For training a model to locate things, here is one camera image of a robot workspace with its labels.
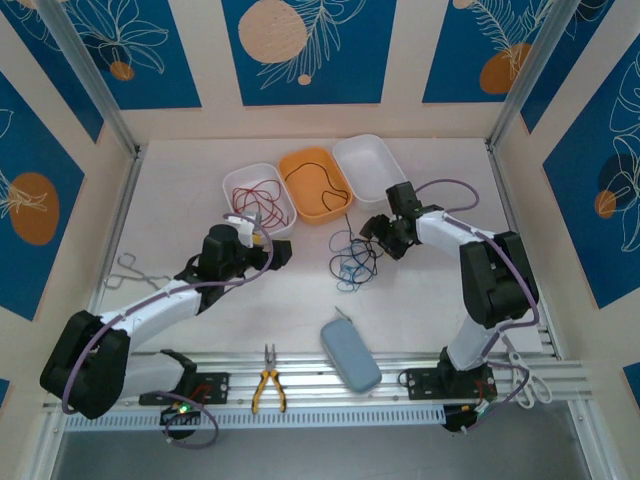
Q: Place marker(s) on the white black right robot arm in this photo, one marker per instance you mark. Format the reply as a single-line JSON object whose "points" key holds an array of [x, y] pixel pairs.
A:
{"points": [[440, 230]]}

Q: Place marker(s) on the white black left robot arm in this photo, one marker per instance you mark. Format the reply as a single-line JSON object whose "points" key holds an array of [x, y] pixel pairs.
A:
{"points": [[160, 310]]}

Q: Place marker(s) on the white plastic tray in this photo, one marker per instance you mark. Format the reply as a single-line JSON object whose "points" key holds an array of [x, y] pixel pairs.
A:
{"points": [[370, 170], [250, 173]]}

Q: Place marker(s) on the orange plastic tray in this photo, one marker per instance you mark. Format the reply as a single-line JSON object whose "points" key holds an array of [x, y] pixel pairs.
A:
{"points": [[307, 195]]}

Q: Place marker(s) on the metal forceps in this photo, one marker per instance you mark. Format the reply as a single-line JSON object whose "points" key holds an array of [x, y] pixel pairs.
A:
{"points": [[150, 280]]}

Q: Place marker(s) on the grey zipper pouch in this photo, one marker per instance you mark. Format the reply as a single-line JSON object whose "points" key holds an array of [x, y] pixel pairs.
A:
{"points": [[350, 355]]}

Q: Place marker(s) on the small circuit board with LED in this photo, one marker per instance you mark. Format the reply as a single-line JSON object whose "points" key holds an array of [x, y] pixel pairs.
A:
{"points": [[180, 411], [470, 411]]}

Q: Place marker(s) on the aluminium rail frame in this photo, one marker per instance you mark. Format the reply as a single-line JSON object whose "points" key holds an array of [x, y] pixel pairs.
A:
{"points": [[310, 382]]}

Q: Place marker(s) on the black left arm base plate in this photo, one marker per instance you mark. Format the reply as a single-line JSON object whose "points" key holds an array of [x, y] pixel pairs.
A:
{"points": [[215, 387]]}

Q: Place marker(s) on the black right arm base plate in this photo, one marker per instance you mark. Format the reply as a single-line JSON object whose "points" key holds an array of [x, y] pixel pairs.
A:
{"points": [[422, 385]]}

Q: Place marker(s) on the blue floral wall panel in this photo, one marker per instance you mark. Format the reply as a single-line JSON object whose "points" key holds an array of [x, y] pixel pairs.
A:
{"points": [[30, 150], [50, 65], [560, 75], [350, 75], [450, 50], [575, 200], [150, 75]]}

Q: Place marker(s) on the aluminium corner post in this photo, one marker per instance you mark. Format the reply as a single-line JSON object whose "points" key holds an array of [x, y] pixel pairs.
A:
{"points": [[81, 55], [534, 55]]}

